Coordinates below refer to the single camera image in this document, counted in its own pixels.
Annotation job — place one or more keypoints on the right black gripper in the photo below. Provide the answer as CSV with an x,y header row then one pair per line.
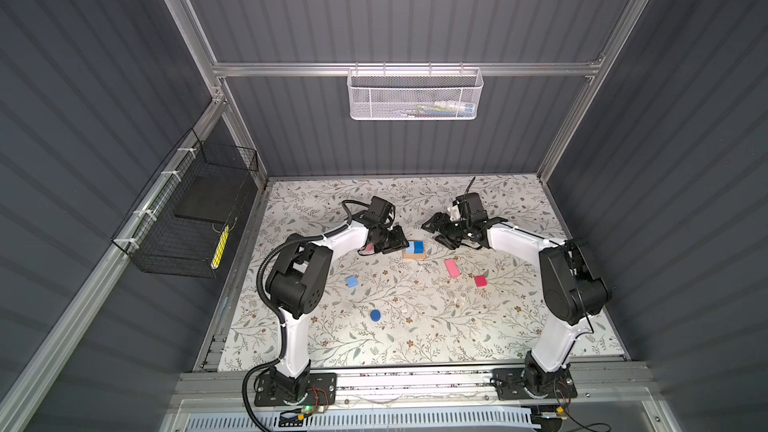
x,y
439,224

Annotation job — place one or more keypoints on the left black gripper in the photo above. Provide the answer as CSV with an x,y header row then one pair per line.
x,y
396,242

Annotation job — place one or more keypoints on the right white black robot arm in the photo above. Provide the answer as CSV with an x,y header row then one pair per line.
x,y
572,292

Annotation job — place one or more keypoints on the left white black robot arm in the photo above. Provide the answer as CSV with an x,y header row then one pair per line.
x,y
291,280

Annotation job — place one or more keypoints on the floral patterned table mat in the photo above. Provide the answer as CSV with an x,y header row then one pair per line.
x,y
427,316

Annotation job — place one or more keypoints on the markers in white basket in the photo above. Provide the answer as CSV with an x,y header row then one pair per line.
x,y
441,109

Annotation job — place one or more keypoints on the yellow marker in basket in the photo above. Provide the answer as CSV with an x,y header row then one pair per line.
x,y
220,248

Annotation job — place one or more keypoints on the black pad in basket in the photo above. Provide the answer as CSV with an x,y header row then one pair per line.
x,y
211,200

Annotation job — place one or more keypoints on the white wire mesh basket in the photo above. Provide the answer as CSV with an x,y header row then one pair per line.
x,y
377,94

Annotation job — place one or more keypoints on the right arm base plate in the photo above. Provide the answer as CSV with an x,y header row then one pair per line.
x,y
510,383

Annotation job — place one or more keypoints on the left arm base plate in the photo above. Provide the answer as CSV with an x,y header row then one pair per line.
x,y
273,389

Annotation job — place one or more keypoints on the white ventilated cable duct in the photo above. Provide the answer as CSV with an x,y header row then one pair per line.
x,y
402,419

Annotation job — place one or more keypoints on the black wire basket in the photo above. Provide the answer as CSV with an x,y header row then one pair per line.
x,y
157,242

